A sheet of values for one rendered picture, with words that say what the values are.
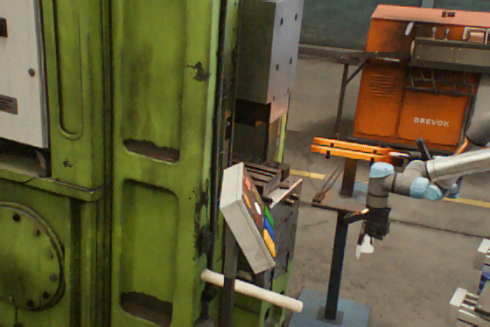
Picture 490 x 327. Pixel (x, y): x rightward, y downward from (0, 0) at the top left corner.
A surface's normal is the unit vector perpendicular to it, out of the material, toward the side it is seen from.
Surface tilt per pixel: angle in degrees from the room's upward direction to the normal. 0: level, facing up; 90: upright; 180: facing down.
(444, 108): 90
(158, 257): 90
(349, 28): 89
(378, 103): 90
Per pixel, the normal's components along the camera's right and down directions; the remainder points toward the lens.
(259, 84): -0.43, 0.30
